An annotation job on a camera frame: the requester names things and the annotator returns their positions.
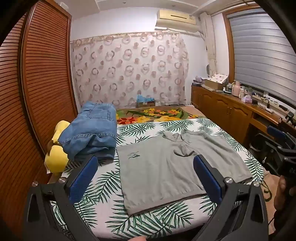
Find wrapped air conditioner pipe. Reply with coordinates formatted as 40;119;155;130
200;11;218;77

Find beige air conditioner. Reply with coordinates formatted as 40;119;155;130
154;9;200;32

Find white power strip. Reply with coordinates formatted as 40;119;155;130
252;93;281;109

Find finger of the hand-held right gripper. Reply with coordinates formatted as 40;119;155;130
267;126;292;149
252;133;296;167

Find cardboard box with blue cloth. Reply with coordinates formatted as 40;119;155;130
136;95;156;108

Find grey window blind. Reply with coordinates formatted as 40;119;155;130
225;8;296;107

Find circle pattern curtain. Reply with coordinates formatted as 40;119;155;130
70;31;189;109

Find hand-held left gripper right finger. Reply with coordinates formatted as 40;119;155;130
193;155;270;241

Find white floral box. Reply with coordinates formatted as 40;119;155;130
205;72;229;91

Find person's right hand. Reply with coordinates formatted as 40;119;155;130
273;175;293;216

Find wooden louvered wardrobe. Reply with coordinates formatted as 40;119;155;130
0;0;79;241

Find wooden cabinet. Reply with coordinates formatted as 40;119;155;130
191;85;296;149

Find grey pants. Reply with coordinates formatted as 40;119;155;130
116;130;252;216

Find person's right forearm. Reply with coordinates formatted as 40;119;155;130
269;209;296;241

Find floral blanket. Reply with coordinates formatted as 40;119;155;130
116;105;278;202

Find yellow plush toy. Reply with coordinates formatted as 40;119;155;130
45;120;71;174

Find leaf print bedsheet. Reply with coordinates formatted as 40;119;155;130
50;118;266;240

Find folded blue jeans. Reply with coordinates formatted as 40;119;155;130
58;101;117;161

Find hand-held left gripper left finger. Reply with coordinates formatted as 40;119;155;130
23;156;99;241

